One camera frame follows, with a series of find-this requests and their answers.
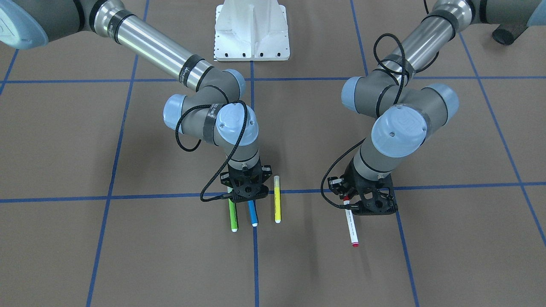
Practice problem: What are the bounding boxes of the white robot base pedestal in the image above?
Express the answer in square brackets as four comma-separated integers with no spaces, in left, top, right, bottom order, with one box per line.
[213,0,290,61]

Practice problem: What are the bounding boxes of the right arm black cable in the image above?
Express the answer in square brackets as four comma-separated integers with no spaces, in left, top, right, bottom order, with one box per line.
[175,101,249,203]

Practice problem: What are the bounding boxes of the blue highlighter pen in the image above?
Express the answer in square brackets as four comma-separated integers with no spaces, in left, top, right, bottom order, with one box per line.
[247,200,258,227]

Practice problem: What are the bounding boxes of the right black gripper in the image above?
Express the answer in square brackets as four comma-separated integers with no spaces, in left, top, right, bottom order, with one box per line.
[220,164,272,203]

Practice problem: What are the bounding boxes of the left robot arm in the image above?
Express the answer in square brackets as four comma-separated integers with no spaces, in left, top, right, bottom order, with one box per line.
[322,0,545,216]

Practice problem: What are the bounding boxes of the yellow highlighter pen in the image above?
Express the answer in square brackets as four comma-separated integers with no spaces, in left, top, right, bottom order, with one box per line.
[273,175,282,223]

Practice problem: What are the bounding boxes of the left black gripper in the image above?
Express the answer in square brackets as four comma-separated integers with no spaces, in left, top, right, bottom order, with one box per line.
[328,162,398,215]

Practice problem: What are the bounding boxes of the green highlighter pen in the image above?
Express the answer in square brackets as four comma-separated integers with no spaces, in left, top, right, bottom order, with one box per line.
[228,198,238,232]

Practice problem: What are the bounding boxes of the black mesh cup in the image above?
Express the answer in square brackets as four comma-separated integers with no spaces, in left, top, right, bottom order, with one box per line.
[491,24,529,46]

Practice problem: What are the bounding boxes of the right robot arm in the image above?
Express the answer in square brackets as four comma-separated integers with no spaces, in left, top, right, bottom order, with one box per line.
[0,0,272,203]

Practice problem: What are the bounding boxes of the red and white marker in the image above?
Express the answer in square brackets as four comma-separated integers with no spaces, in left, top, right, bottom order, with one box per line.
[343,197,359,247]

